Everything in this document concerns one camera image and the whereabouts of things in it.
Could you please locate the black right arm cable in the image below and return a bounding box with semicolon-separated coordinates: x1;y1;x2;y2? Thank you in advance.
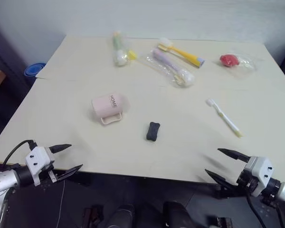
246;190;268;228

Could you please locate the pink HOME mug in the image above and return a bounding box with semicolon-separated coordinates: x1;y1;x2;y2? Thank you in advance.
91;93;130;125

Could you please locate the thin white string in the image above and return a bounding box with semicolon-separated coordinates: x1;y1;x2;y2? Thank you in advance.
58;180;66;224

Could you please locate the purple toothbrush in plastic bag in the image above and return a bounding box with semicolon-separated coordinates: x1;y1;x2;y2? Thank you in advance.
145;47;196;88

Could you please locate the red item in plastic bag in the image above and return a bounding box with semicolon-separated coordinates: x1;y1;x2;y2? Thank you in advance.
213;52;257;78

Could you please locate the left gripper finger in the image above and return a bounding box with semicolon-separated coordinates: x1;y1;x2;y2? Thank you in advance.
49;143;73;154
55;163;84;183

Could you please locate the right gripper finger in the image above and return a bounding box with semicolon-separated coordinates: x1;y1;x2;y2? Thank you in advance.
217;148;251;163
204;169;240;191

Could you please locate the white toothbrush yellow end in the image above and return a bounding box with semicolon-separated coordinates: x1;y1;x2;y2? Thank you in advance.
206;98;244;138

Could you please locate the dark rounded shape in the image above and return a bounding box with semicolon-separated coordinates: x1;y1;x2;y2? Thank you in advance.
108;202;136;228

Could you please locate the yellow toothbrush in package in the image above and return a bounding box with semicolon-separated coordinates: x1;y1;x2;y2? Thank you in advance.
157;37;206;70

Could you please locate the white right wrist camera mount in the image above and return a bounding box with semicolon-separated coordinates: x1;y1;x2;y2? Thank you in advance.
242;155;275;197

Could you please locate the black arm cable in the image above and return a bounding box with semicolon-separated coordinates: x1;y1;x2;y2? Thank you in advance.
246;190;268;228
2;140;38;167

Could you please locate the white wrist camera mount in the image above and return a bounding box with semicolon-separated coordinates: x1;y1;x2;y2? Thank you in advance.
242;155;275;197
25;146;56;186

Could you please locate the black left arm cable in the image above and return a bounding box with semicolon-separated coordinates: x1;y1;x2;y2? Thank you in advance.
2;140;38;167

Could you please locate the green toothbrush in plastic bag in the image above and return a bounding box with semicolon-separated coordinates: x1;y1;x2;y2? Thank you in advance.
110;30;131;67

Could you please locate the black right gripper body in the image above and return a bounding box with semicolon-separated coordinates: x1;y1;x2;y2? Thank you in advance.
236;157;257;194

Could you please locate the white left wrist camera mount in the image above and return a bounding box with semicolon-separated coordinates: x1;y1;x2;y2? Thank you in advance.
25;146;56;186

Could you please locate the black soap bar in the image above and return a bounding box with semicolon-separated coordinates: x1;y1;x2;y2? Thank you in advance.
145;121;162;142

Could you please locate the blue plastic bowl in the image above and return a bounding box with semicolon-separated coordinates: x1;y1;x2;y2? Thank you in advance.
24;62;47;77

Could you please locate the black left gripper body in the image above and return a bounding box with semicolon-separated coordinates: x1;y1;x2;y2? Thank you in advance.
37;147;60;184

